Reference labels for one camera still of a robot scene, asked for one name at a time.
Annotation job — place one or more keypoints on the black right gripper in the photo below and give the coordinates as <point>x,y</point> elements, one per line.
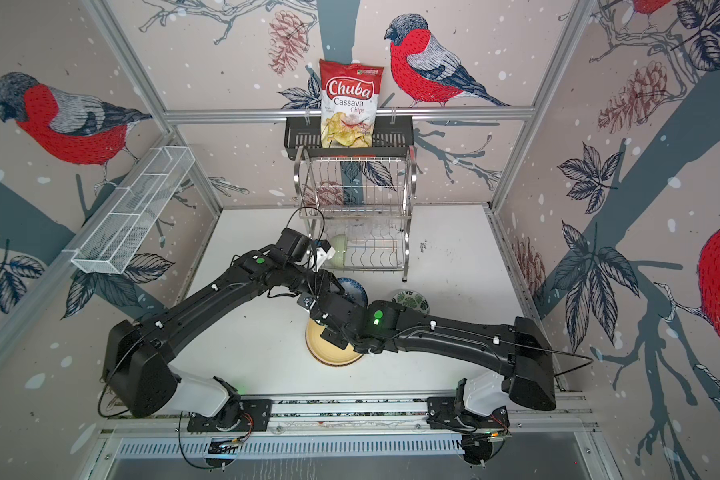
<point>333,339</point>

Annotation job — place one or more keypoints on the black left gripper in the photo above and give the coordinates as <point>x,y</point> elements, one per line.
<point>324,281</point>

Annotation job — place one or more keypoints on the blue white patterned bowl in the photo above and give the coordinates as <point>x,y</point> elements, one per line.
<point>353,291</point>

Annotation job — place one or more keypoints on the yellow plate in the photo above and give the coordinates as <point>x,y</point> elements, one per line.
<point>325,352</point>

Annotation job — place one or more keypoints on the light green bowl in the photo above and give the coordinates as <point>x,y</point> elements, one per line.
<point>339,244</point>

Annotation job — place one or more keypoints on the green leaf patterned bowl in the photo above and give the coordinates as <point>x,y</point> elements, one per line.
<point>411,299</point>

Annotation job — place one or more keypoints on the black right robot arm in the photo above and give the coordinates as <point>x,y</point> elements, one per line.
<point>517,357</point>

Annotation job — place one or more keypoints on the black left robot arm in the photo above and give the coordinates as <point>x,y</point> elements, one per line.
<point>136,367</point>

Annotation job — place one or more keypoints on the silver two-tier dish rack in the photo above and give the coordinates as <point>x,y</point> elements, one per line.
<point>366,194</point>

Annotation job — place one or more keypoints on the red Chuba chips bag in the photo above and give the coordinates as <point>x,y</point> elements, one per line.
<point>350,89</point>

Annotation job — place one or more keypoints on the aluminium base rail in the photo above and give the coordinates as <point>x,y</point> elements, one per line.
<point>295,427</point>

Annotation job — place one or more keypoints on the black wall shelf basket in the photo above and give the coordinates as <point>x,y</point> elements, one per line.
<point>337,132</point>

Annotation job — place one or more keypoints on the white wire mesh basket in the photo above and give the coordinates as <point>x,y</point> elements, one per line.
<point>138,203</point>

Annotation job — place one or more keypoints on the aluminium frame corner post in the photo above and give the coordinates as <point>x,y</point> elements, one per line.
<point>104,18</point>

